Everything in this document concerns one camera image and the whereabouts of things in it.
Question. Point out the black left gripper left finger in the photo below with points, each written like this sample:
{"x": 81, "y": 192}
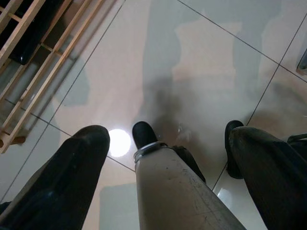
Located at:
{"x": 60, "y": 177}

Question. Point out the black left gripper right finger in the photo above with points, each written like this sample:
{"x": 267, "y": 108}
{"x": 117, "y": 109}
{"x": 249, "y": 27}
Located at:
{"x": 271, "y": 172}

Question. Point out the silver robot lower leg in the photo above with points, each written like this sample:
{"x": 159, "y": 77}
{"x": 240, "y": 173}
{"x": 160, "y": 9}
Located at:
{"x": 172, "y": 191}

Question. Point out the grey metal furniture leg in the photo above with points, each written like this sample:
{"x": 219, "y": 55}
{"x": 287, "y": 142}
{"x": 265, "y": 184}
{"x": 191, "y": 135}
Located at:
{"x": 302, "y": 61}

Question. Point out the glossy black case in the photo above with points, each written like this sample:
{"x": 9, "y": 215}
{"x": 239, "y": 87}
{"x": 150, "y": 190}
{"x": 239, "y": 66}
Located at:
{"x": 31, "y": 40}

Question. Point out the light wooden slatted rack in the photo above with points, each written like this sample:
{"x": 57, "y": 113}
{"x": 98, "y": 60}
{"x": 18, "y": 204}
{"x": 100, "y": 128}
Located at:
{"x": 16, "y": 31}

